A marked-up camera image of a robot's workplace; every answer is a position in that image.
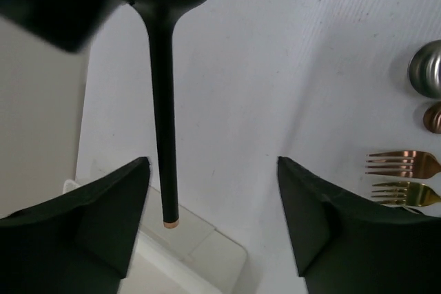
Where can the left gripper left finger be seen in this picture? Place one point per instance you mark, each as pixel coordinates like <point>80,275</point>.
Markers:
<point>79,242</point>

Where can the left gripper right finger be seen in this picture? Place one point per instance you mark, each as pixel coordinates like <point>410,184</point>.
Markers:
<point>344,243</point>

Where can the black spoon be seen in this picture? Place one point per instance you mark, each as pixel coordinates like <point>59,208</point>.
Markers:
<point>160,18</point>

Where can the white divided utensil tray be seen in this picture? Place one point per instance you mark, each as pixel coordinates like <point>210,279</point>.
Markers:
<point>191,258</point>

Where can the rose gold fork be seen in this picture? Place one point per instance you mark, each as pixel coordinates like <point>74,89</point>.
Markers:
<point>403,164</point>

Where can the small copper spoon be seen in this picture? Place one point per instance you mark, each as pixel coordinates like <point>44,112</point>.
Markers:
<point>432,118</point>

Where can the gold fork green handle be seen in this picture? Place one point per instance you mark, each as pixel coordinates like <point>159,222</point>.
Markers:
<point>409,194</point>

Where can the silver spoon long handle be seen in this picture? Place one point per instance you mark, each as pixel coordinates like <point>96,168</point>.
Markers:
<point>424,70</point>

